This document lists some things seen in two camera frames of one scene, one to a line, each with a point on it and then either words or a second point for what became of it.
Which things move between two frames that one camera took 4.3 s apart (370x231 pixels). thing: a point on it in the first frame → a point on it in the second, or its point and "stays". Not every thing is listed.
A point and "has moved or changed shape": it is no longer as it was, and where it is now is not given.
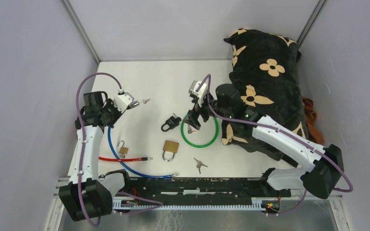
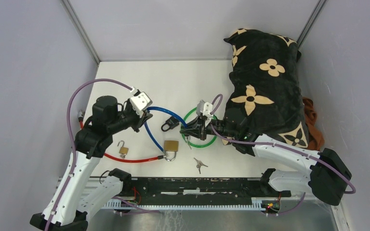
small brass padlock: (123, 150) stays
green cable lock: (188, 141) stays
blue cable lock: (172, 175) → (157, 108)
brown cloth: (314, 134) stays
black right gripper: (192, 119) → (197, 129)
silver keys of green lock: (190, 131) has moved or changed shape
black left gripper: (110, 103) → (140, 120)
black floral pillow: (265, 73) stays
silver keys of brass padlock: (200, 163) stays
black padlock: (171, 123) stays
